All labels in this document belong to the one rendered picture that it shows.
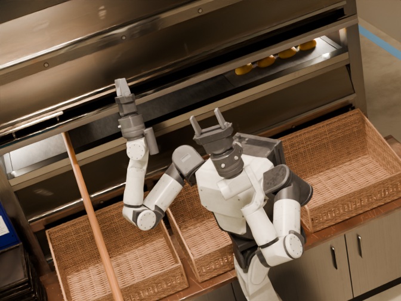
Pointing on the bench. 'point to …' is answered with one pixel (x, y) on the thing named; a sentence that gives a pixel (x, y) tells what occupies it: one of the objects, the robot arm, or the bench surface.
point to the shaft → (93, 221)
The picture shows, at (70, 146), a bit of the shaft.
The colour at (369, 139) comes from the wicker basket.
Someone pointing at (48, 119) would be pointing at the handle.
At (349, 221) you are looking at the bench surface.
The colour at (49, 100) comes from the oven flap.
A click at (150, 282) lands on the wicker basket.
